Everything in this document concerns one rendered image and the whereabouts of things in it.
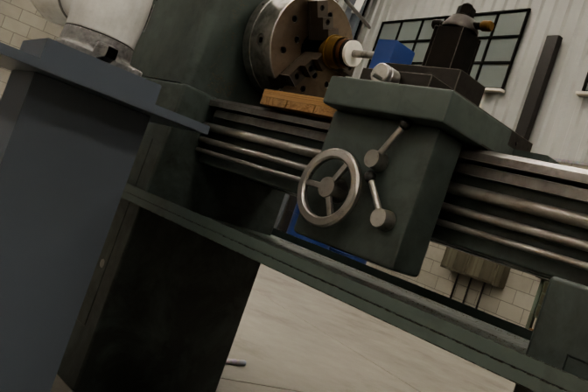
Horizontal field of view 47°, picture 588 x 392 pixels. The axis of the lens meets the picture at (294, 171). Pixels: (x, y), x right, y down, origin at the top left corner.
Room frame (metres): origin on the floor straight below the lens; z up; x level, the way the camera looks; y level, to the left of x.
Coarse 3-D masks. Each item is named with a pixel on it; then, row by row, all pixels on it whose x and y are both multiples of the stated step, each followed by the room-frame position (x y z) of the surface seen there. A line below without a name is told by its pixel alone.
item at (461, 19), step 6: (450, 18) 1.40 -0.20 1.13; (456, 18) 1.39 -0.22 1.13; (462, 18) 1.38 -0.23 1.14; (468, 18) 1.39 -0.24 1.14; (444, 24) 1.41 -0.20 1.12; (450, 24) 1.39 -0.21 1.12; (456, 24) 1.38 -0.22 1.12; (462, 24) 1.38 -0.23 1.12; (468, 24) 1.38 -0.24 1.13; (474, 30) 1.38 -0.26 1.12
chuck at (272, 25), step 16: (272, 0) 1.83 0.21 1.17; (288, 0) 1.78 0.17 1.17; (304, 0) 1.79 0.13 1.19; (272, 16) 1.77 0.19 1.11; (288, 16) 1.77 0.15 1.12; (304, 16) 1.81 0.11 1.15; (336, 16) 1.88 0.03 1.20; (256, 32) 1.80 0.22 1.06; (272, 32) 1.75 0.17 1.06; (288, 32) 1.78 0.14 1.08; (304, 32) 1.82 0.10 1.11; (256, 48) 1.80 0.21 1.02; (272, 48) 1.76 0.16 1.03; (288, 48) 1.79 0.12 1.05; (304, 48) 1.95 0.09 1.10; (256, 64) 1.82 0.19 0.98; (272, 64) 1.77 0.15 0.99; (288, 64) 1.81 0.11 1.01; (304, 80) 1.86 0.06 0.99; (320, 80) 1.90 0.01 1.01; (320, 96) 1.91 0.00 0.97
